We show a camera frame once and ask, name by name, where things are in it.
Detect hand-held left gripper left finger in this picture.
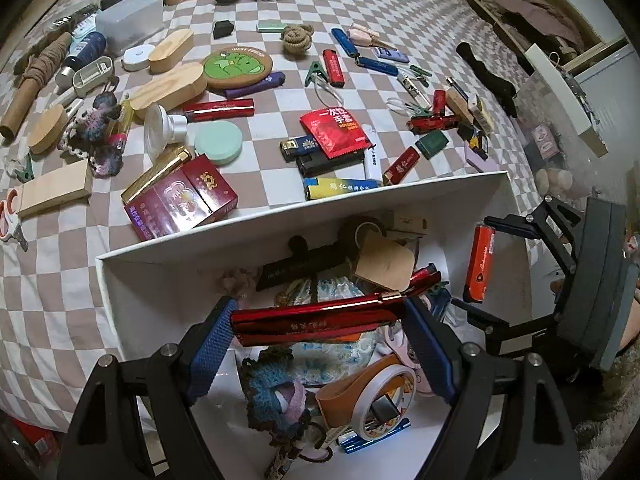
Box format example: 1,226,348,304
57,296,241,480

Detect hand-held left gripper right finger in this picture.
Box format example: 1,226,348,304
402,297,583,480

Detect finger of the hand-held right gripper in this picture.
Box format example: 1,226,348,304
484,197,583,276
452,297,566,361

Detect orange lighter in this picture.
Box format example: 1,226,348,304
462,225,497,303

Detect white cardboard box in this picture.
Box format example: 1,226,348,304
95,170,538,480

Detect long red glossy box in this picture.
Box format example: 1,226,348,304
231,292,407,348

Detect crochet butterfly chain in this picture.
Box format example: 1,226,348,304
57,91,126,178

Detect pink white soft item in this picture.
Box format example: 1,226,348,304
377,327,436,396

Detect lavender card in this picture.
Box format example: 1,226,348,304
464,141,501,175

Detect blue crochet piece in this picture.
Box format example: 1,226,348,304
239,345,313,443

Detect white orange tape roll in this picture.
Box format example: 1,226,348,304
315,355,418,443

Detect clear plastic storage bin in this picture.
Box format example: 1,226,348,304
515,70,601,201

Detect red glossy slim case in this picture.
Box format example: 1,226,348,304
400,266,443,297

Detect black yellow lighter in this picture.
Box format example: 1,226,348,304
457,127,490,161

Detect blue metallic lighter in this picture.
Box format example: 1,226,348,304
337,417,412,456

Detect patterned tissue packet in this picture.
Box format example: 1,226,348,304
287,275,396,388

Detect small wooden block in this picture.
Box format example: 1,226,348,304
392,212,430,233

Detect brown paper card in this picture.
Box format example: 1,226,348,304
354,232,417,292

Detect white yellow pack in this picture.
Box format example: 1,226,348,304
469,95,496,136

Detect black flat case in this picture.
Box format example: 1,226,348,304
256,237,358,292

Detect beige shaggy rug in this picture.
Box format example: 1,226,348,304
572,347,640,461

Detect red pocket knife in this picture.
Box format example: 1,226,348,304
387,97,461,135

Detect white wooden shelf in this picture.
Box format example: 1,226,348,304
460,0,631,157

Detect black sock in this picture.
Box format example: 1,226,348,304
456,41,521,118

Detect red cigarette carton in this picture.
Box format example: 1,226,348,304
122,154,239,242

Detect black tape roll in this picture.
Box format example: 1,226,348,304
340,216,388,256

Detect clear silver lighter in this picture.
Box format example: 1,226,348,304
397,71,431,108

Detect yellow blue lighter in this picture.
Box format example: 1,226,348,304
302,177,381,201

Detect red foil packet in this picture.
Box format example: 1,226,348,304
300,107,373,159

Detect mint green round compact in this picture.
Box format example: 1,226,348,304
194,121,244,166

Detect pile of brown clothes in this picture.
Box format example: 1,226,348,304
475,0,601,56

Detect black blue lighter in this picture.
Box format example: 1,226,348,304
280,135,321,163

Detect clear plastic funnel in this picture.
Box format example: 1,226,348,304
143,104,190,163

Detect checkered bed sheet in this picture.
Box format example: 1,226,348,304
0,0,538,431

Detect orange white scissors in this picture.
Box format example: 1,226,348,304
0,197,30,252

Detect long dark red lighter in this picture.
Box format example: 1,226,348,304
182,98,256,122

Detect large wooden oval box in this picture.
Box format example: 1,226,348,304
129,61,207,120

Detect purple lighter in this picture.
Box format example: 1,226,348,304
224,71,286,101

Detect green dinosaur coaster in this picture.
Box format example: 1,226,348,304
201,46,275,90

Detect white tape measure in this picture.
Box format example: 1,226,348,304
122,44,156,72

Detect medium wooden oval box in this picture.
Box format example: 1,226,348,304
148,28,195,75

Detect cardboard tube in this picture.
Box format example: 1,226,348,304
0,32,73,140

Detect dark blue bottle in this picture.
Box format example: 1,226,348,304
55,31,107,88

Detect brown knotted stockings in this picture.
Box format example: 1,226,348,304
12,32,73,91

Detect translucent plastic box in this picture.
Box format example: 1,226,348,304
95,0,165,57

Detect blue wet wipes pack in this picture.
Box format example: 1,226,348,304
70,12,98,41

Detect dark foil packet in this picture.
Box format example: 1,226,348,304
52,5,96,28

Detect dark braided cord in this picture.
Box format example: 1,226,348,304
265,420,336,480

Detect brown rope knot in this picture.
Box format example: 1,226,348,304
280,22,315,56

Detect grey white handheld frame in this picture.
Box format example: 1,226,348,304
50,55,115,108

